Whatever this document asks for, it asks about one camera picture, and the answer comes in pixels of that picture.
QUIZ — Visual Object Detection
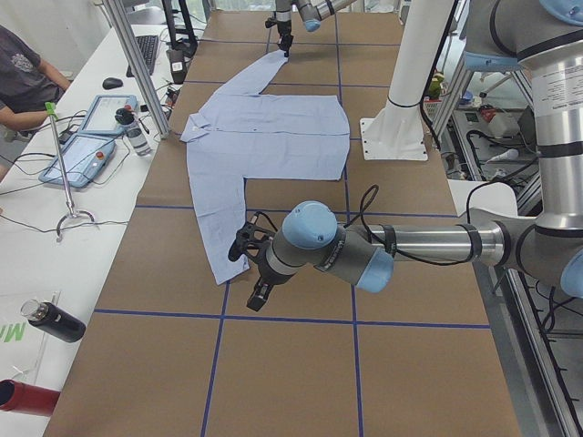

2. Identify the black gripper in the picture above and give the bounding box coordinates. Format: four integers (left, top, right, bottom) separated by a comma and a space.
277, 20, 292, 57
247, 274, 277, 311

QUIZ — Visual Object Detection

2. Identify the light blue striped shirt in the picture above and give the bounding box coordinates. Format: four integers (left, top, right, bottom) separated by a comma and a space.
180, 50, 350, 284

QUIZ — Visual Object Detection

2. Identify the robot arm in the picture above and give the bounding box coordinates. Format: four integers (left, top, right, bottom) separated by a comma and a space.
231, 1, 582, 310
265, 0, 354, 57

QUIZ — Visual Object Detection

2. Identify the black keyboard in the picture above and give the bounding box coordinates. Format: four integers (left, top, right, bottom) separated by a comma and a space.
136, 35, 159, 75

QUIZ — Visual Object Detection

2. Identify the clear water bottle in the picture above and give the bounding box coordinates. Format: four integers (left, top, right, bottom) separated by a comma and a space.
115, 107, 151, 157

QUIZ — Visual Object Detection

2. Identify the black computer mouse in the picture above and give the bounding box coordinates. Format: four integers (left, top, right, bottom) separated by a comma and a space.
102, 77, 124, 90

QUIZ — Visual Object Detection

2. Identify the upper teach pendant tablet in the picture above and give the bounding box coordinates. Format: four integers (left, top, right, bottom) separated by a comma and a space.
77, 95, 138, 137

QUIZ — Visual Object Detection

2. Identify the teach pendant tablet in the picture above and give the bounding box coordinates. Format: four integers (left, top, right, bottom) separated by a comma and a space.
77, 95, 138, 137
61, 134, 116, 188

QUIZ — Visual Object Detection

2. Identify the black thermos bottle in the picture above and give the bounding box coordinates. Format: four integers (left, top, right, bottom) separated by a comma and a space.
20, 300, 86, 343

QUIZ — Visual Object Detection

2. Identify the lower teach pendant tablet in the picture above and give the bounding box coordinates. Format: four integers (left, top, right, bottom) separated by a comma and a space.
61, 134, 116, 188

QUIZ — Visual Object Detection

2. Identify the metal stand green tip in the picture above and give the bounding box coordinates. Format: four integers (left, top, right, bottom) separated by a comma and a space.
45, 102, 97, 243

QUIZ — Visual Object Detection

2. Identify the red bottle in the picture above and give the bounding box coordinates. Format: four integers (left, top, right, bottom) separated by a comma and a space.
1, 380, 60, 417

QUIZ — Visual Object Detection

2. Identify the seated person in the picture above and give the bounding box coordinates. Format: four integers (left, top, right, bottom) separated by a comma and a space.
1, 26, 71, 131

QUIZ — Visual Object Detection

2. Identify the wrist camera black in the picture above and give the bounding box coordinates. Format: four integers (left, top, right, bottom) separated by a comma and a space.
265, 17, 279, 28
228, 221, 275, 264

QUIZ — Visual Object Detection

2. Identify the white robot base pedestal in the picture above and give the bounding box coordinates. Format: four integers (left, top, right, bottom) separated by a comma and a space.
361, 0, 456, 161

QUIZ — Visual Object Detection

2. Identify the aluminium frame post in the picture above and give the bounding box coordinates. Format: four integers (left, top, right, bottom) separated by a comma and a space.
103, 0, 170, 139

